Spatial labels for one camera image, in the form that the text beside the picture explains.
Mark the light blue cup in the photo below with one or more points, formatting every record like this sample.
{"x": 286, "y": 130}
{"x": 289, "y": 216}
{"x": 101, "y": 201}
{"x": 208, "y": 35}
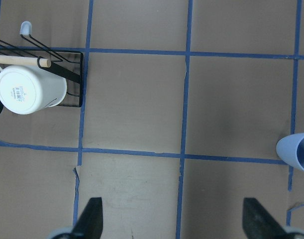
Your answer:
{"x": 291, "y": 150}

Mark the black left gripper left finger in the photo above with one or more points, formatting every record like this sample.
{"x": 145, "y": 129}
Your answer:
{"x": 90, "y": 223}

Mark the black wire mug rack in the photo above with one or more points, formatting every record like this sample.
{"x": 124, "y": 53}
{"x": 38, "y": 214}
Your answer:
{"x": 71, "y": 70}

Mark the wooden rack rod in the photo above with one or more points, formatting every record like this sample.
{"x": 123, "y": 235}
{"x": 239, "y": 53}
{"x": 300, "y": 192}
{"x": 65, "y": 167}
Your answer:
{"x": 31, "y": 61}

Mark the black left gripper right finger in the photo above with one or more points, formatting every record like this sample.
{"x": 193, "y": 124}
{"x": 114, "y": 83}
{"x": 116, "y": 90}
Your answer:
{"x": 258, "y": 223}

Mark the white mug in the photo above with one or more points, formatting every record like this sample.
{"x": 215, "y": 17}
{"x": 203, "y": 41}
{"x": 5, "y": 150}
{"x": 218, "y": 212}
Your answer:
{"x": 28, "y": 89}

